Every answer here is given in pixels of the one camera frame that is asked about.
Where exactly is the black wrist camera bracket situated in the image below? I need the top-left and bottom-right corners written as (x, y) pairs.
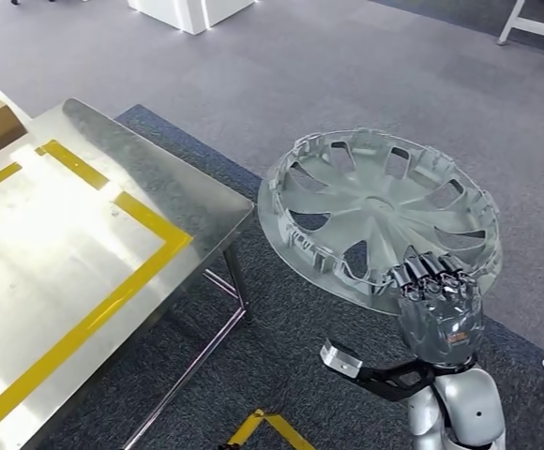
top-left (354, 360), bottom-right (437, 404)

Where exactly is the white display plinth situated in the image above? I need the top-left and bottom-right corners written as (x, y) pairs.
top-left (128, 0), bottom-right (257, 36)

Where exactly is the silver plastic wheel hubcap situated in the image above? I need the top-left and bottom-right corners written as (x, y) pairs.
top-left (256, 127), bottom-right (504, 317)

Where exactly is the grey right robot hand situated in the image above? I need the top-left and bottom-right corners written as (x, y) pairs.
top-left (389, 245), bottom-right (485, 368)

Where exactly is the stainless steel workbench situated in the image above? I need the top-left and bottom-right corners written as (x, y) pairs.
top-left (0, 97), bottom-right (256, 450)

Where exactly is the white frame table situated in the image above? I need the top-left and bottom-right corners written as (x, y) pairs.
top-left (496, 0), bottom-right (544, 48)

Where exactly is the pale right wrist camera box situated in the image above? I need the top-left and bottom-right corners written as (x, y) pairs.
top-left (320, 337), bottom-right (363, 380)

